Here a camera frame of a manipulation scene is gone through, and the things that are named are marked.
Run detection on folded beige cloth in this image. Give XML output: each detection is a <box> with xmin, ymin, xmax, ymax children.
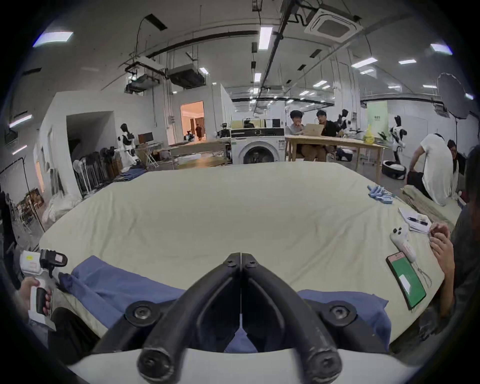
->
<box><xmin>400</xmin><ymin>184</ymin><xmax>463</xmax><ymax>229</ymax></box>

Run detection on blue shirt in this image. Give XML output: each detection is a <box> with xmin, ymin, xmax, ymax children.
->
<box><xmin>59</xmin><ymin>256</ymin><xmax>392</xmax><ymax>354</ymax></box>

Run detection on bed with pale green sheet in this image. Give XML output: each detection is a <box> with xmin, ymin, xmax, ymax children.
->
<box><xmin>37</xmin><ymin>160</ymin><xmax>456</xmax><ymax>355</ymax></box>

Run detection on white washing machine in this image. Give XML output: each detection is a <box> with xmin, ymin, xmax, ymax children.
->
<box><xmin>229</xmin><ymin>127</ymin><xmax>287</xmax><ymax>166</ymax></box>

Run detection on phone with green screen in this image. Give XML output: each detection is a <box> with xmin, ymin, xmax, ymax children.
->
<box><xmin>386</xmin><ymin>252</ymin><xmax>427</xmax><ymax>310</ymax></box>

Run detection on folding table with monitor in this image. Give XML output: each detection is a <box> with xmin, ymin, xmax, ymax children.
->
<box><xmin>135</xmin><ymin>132</ymin><xmax>166</xmax><ymax>169</ymax></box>

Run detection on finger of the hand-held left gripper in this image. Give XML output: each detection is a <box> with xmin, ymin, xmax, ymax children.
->
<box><xmin>40</xmin><ymin>250</ymin><xmax>69</xmax><ymax>268</ymax></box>

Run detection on round black studio light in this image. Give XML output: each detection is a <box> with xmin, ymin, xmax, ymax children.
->
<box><xmin>436</xmin><ymin>72</ymin><xmax>471</xmax><ymax>158</ymax></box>

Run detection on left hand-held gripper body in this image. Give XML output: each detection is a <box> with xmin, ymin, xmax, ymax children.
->
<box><xmin>19</xmin><ymin>250</ymin><xmax>57</xmax><ymax>331</ymax></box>

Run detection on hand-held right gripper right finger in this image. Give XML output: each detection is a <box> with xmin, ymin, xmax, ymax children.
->
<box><xmin>240</xmin><ymin>253</ymin><xmax>389</xmax><ymax>382</ymax></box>

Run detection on person's left hand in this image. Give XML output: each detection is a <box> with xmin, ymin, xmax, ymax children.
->
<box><xmin>15</xmin><ymin>277</ymin><xmax>52</xmax><ymax>320</ymax></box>

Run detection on wooden table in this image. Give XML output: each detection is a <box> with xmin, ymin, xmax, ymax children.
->
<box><xmin>284</xmin><ymin>124</ymin><xmax>389</xmax><ymax>180</ymax></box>

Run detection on white humanoid robot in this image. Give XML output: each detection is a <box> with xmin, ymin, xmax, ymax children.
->
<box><xmin>382</xmin><ymin>115</ymin><xmax>409</xmax><ymax>181</ymax></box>
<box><xmin>116</xmin><ymin>123</ymin><xmax>140</xmax><ymax>169</ymax></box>

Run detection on pile of blue garments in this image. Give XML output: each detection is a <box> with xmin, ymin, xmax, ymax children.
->
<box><xmin>112</xmin><ymin>167</ymin><xmax>148</xmax><ymax>183</ymax></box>

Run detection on person's legs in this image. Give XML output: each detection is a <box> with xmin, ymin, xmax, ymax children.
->
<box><xmin>47</xmin><ymin>307</ymin><xmax>102</xmax><ymax>366</ymax></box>

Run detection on white hand controller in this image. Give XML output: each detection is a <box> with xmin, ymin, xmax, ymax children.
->
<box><xmin>390</xmin><ymin>225</ymin><xmax>433</xmax><ymax>289</ymax></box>

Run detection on white notepad with pen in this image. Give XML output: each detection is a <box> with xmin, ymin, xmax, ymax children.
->
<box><xmin>398</xmin><ymin>207</ymin><xmax>433</xmax><ymax>235</ymax></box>

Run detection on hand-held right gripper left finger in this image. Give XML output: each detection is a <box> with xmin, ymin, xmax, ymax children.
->
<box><xmin>92</xmin><ymin>253</ymin><xmax>241</xmax><ymax>381</ymax></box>

